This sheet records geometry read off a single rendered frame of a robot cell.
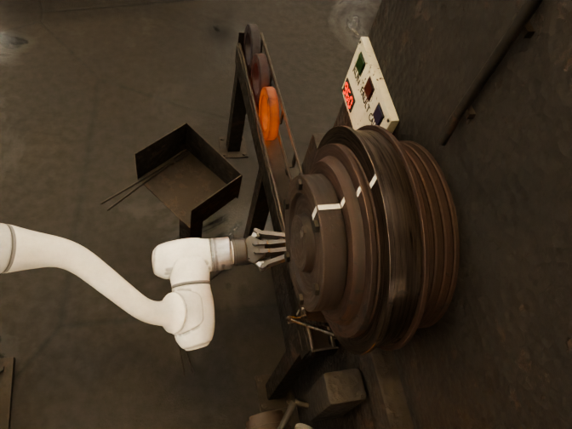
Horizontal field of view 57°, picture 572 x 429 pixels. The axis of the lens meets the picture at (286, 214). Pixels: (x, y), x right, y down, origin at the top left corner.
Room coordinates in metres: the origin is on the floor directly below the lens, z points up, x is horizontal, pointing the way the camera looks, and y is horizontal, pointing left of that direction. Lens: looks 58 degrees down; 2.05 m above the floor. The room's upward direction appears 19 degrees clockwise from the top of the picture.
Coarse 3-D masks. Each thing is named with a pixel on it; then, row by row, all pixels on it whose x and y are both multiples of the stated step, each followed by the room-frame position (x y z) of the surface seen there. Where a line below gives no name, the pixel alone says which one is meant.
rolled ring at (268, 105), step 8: (264, 88) 1.28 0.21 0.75; (272, 88) 1.28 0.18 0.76; (264, 96) 1.28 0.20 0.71; (272, 96) 1.24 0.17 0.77; (264, 104) 1.29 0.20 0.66; (272, 104) 1.21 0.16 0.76; (264, 112) 1.28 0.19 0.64; (272, 112) 1.19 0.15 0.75; (264, 120) 1.25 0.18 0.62; (272, 120) 1.17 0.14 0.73; (264, 128) 1.22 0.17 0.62; (272, 128) 1.16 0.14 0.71; (264, 136) 1.19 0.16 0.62; (272, 136) 1.16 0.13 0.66
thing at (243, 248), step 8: (232, 240) 0.67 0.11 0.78; (240, 240) 0.68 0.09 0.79; (248, 240) 0.69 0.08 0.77; (256, 240) 0.70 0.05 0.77; (240, 248) 0.65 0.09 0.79; (248, 248) 0.67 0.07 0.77; (256, 248) 0.68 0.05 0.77; (264, 248) 0.69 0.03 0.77; (240, 256) 0.63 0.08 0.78; (248, 256) 0.65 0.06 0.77; (256, 256) 0.66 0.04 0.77; (264, 256) 0.67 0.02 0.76; (240, 264) 0.62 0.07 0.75
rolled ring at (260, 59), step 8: (256, 56) 1.43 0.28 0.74; (264, 56) 1.43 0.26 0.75; (256, 64) 1.45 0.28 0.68; (264, 64) 1.39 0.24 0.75; (256, 72) 1.45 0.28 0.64; (264, 72) 1.36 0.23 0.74; (256, 80) 1.44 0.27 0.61; (264, 80) 1.34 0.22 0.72; (256, 88) 1.41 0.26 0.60; (256, 96) 1.35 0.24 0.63; (256, 104) 1.33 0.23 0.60
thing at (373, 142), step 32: (384, 160) 0.63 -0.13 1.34; (384, 192) 0.55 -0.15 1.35; (384, 224) 0.51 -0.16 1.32; (416, 224) 0.53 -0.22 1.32; (384, 256) 0.47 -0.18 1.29; (416, 256) 0.48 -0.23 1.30; (384, 288) 0.43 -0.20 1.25; (416, 288) 0.45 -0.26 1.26; (384, 320) 0.39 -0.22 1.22; (352, 352) 0.39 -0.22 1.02
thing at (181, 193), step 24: (168, 144) 0.98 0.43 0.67; (192, 144) 1.03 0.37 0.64; (144, 168) 0.90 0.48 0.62; (168, 168) 0.95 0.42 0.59; (192, 168) 0.98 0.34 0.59; (216, 168) 0.98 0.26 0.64; (168, 192) 0.86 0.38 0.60; (192, 192) 0.88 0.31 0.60; (216, 192) 0.84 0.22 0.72; (192, 216) 0.76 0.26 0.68
